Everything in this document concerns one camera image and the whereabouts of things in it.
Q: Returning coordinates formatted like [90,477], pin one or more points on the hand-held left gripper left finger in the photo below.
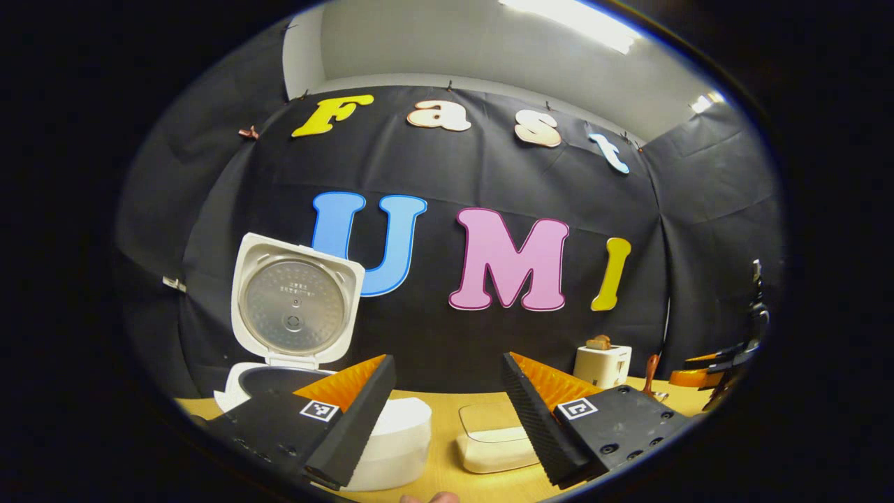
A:
[356,419]

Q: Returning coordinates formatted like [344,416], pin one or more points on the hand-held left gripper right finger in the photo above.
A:
[534,419]

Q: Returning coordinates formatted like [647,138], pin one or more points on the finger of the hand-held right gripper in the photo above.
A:
[719,358]
[695,378]

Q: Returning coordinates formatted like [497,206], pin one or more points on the white rice cooker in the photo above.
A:
[293,307]

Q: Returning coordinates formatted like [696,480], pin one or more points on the white toaster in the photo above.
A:
[601,367]

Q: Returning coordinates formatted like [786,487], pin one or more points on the toast slice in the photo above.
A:
[598,342]

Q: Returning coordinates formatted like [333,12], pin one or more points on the black backdrop cloth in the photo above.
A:
[433,335]

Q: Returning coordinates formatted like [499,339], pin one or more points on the small ceiling light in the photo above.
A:
[707,102]

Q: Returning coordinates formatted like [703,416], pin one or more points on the silver clip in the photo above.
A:
[174,284]

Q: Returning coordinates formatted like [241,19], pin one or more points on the copper clip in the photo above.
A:
[248,132]

